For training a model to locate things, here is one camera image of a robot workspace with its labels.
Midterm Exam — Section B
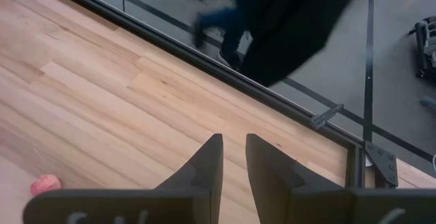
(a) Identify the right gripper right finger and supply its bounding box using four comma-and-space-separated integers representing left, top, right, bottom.
245, 133, 436, 224

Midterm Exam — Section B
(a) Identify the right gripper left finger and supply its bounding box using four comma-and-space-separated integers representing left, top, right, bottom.
22, 133, 225, 224

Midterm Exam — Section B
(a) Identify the pink bumpy fruit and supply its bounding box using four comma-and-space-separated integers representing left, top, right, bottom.
29, 174, 62, 197

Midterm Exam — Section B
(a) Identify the person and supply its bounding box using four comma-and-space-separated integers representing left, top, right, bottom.
190, 0, 356, 88

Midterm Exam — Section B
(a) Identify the black aluminium table frame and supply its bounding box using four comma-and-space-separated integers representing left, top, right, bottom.
32, 0, 399, 189

